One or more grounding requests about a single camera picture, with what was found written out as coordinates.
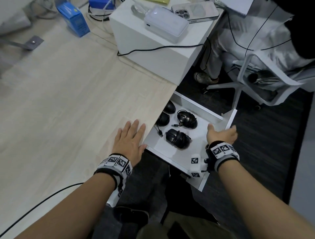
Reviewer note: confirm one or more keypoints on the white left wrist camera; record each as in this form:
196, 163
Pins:
115, 197

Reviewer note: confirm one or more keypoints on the wristband with marker tiles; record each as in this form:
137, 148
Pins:
115, 164
224, 154

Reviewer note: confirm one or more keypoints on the person's legs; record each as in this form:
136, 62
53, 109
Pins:
177, 216

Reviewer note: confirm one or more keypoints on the person's left forearm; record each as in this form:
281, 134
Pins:
73, 209

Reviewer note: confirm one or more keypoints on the white office chair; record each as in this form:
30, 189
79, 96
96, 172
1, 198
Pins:
273, 71

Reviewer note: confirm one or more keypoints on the person's right thumb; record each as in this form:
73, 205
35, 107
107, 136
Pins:
211, 128

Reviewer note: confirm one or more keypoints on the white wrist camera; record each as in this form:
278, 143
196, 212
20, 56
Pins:
115, 197
195, 166

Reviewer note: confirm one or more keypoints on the person's left hand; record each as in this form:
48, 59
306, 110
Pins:
129, 145

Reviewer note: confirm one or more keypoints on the right wristband with marker tiles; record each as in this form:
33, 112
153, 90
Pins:
224, 154

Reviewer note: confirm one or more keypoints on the person's left thumb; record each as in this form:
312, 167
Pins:
143, 150

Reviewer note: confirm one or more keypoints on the person's left little finger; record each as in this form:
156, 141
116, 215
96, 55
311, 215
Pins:
120, 135

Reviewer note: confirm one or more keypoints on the person's right forearm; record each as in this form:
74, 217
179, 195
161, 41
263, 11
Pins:
258, 204

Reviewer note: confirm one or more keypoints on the person's right hand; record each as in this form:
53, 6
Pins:
220, 136

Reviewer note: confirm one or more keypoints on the grey metal bracket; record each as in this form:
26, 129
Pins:
29, 43

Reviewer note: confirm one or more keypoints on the smartphone in clear case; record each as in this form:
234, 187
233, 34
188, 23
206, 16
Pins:
196, 11

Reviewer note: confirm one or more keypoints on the yellow flat item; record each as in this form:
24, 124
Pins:
161, 1

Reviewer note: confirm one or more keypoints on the white drawer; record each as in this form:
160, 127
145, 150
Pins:
196, 152

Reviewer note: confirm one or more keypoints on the white soft bundle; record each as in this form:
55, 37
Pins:
12, 17

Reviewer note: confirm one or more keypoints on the blue cardboard box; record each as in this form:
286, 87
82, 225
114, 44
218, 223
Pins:
73, 19

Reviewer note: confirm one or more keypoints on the white box cabinet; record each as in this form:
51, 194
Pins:
152, 53

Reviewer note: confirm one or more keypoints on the left wristband with marker tiles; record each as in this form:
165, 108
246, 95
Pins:
115, 164

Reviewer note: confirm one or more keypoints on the person's left middle finger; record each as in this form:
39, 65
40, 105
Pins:
134, 127

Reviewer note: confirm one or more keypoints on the black computer mouse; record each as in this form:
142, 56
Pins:
188, 119
170, 107
163, 119
177, 139

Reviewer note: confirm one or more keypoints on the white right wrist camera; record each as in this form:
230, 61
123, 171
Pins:
195, 166

